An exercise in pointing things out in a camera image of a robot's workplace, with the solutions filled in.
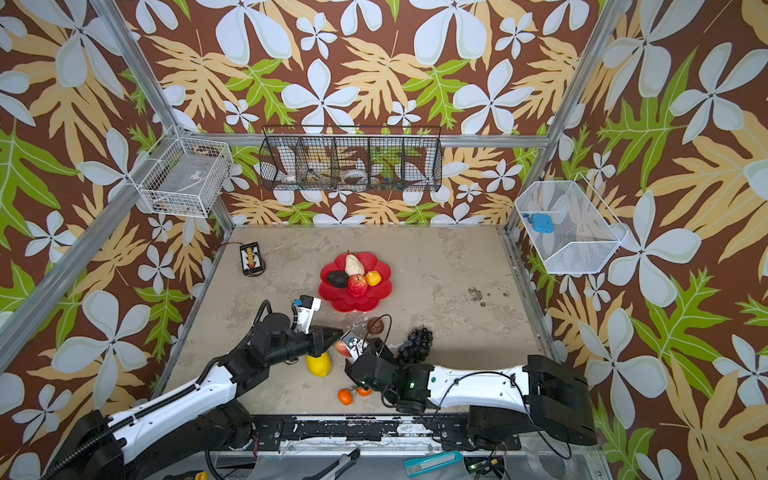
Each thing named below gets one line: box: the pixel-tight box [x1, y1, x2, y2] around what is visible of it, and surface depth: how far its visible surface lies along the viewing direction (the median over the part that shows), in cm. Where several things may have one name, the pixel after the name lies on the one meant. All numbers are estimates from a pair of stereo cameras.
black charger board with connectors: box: [239, 242, 263, 276], surface depth 110 cm
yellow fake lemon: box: [306, 352, 332, 378], surface depth 83 cm
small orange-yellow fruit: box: [365, 270, 382, 287], surface depth 101 cm
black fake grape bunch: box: [398, 327, 433, 364], surface depth 87 cm
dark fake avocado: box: [327, 271, 349, 289], surface depth 100 cm
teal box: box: [404, 450, 462, 478], surface depth 72 cm
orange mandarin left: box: [338, 389, 353, 406], surface depth 80 cm
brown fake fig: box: [367, 317, 384, 334], surface depth 92 cm
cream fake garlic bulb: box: [345, 253, 365, 276], surface depth 103 cm
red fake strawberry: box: [335, 340, 352, 357], surface depth 77 cm
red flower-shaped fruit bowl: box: [319, 252, 392, 312], surface depth 102 cm
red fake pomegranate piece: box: [348, 274, 368, 297], surface depth 98 cm
